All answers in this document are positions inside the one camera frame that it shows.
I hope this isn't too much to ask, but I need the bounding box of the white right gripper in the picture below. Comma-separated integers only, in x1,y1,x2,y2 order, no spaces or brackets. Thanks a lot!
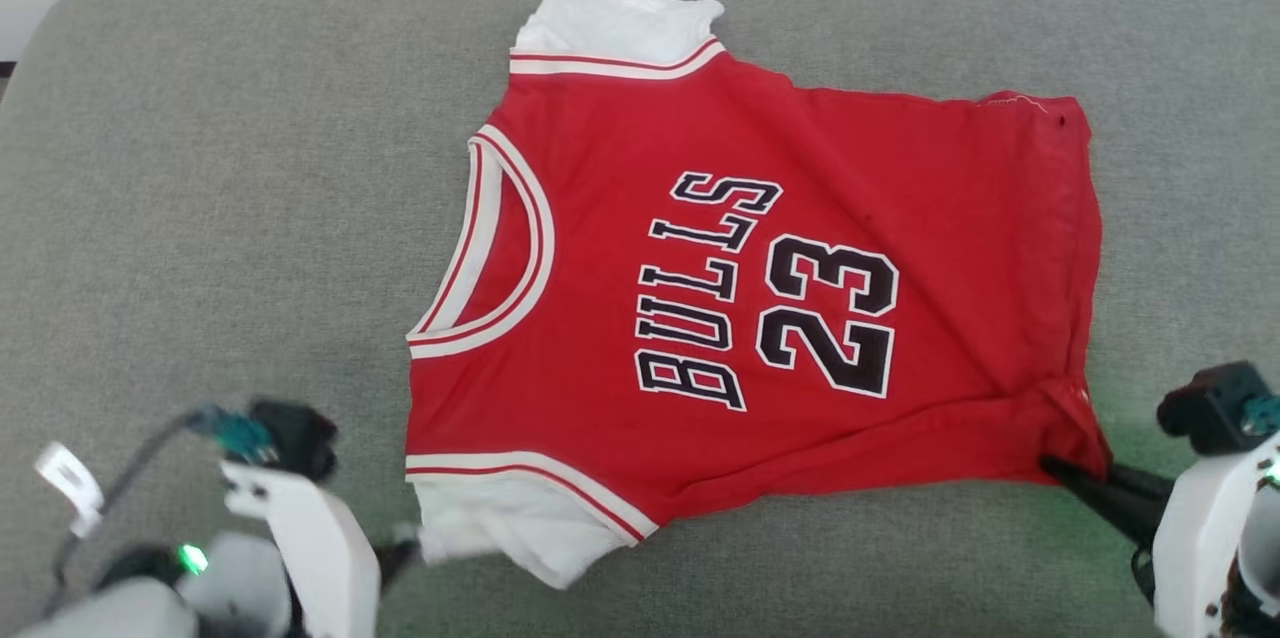
1040,433,1280,638

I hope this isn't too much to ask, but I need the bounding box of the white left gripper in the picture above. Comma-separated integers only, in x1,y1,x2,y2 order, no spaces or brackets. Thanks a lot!
222,463,423,638

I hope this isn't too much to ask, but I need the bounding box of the red Bulls 23 jersey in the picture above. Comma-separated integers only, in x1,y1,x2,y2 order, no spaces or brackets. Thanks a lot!
405,0,1111,591

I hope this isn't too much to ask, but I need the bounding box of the white cable tag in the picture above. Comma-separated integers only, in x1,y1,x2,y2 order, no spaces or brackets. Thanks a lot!
35,441,106,539

